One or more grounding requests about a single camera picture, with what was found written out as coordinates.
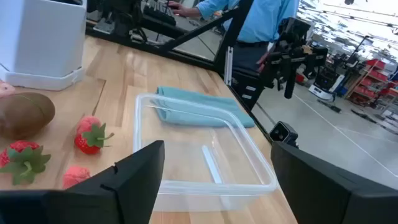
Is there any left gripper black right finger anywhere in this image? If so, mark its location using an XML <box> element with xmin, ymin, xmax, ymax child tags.
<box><xmin>271</xmin><ymin>141</ymin><xmax>398</xmax><ymax>224</ymax></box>

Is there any small black table camera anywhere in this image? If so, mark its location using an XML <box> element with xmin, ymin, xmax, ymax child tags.
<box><xmin>269</xmin><ymin>121</ymin><xmax>299</xmax><ymax>147</ymax></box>

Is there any black backlit keyboard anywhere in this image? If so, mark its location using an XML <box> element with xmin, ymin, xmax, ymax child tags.
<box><xmin>142</xmin><ymin>0</ymin><xmax>178</xmax><ymax>27</ymax></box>

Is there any black box with white labels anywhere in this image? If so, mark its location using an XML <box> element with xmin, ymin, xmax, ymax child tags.
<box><xmin>231</xmin><ymin>67</ymin><xmax>265</xmax><ymax>111</ymax></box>

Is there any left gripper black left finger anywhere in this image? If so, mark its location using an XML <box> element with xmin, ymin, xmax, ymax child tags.
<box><xmin>0</xmin><ymin>140</ymin><xmax>166</xmax><ymax>224</ymax></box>

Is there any teal folded cloth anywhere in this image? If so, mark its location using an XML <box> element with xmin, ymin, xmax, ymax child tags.
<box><xmin>151</xmin><ymin>86</ymin><xmax>256</xmax><ymax>128</ymax></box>

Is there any brown kiwi fruit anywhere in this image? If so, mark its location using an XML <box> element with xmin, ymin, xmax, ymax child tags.
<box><xmin>0</xmin><ymin>91</ymin><xmax>56</xmax><ymax>141</ymax></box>

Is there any white and black machine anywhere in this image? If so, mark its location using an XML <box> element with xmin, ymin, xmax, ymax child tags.
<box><xmin>308</xmin><ymin>67</ymin><xmax>346</xmax><ymax>101</ymax></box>

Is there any white hexagonal plant pot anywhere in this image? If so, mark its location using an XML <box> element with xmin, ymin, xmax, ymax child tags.
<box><xmin>0</xmin><ymin>0</ymin><xmax>87</xmax><ymax>91</ymax></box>

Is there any small orange peach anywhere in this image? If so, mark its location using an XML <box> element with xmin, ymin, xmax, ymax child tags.
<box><xmin>62</xmin><ymin>165</ymin><xmax>91</xmax><ymax>190</ymax></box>

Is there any shelf with red bins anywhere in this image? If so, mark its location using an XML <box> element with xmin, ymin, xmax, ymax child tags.
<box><xmin>343</xmin><ymin>58</ymin><xmax>398</xmax><ymax>106</ymax></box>

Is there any clear plastic tupperware container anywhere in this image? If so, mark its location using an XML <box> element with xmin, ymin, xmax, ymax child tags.
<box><xmin>132</xmin><ymin>92</ymin><xmax>279</xmax><ymax>213</ymax></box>

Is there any person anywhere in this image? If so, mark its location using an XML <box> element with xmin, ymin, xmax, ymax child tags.
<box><xmin>167</xmin><ymin>0</ymin><xmax>301</xmax><ymax>74</ymax></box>

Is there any red strawberry with green leaves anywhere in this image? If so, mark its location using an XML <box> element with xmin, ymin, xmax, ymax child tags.
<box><xmin>73</xmin><ymin>115</ymin><xmax>115</xmax><ymax>156</ymax></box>
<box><xmin>0</xmin><ymin>139</ymin><xmax>52</xmax><ymax>187</ymax></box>

